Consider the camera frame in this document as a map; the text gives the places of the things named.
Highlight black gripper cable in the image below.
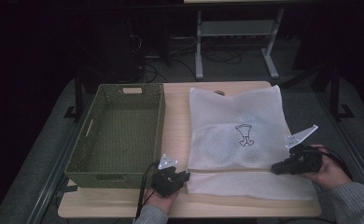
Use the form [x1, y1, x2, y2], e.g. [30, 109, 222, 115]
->
[134, 161, 161, 220]
[312, 145, 355, 182]

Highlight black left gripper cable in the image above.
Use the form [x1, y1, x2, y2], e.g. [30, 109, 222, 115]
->
[134, 161, 161, 220]

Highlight metal rack frame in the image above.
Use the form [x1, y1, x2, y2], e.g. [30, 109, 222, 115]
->
[183, 0, 315, 80]

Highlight person's right hand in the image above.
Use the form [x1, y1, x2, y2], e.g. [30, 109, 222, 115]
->
[301, 143, 355, 191]

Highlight black floor cables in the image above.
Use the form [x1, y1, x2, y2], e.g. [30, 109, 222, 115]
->
[130, 32, 245, 85]

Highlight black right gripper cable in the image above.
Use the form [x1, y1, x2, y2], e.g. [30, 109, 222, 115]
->
[312, 145, 355, 182]

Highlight white mesh laundry bag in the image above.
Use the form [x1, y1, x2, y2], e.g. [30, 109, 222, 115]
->
[186, 84, 318, 202]

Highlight metal floor rail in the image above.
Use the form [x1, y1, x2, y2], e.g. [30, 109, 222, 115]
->
[313, 89, 364, 202]
[26, 101, 90, 224]

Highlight person's left hand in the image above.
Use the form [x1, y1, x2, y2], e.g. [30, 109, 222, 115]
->
[144, 187, 180, 216]

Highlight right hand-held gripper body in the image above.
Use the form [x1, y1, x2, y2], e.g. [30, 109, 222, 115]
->
[284, 124, 324, 175]

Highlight green woven basket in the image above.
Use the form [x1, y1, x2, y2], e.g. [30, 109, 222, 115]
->
[63, 82, 167, 190]

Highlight black metal stand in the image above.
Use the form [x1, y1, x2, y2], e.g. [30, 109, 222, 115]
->
[63, 70, 85, 122]
[329, 61, 356, 121]

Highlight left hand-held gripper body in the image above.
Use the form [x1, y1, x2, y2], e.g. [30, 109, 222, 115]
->
[150, 152, 184, 198]

